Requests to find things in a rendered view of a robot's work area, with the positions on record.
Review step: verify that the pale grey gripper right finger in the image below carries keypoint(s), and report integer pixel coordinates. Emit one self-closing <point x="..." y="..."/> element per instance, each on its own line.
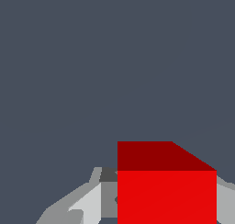
<point x="226" y="203"/>

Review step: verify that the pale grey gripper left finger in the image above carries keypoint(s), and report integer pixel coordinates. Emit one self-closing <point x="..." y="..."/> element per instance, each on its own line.
<point x="91" y="200"/>

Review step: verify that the red cube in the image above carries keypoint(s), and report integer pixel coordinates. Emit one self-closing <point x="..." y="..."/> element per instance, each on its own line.
<point x="166" y="191"/>

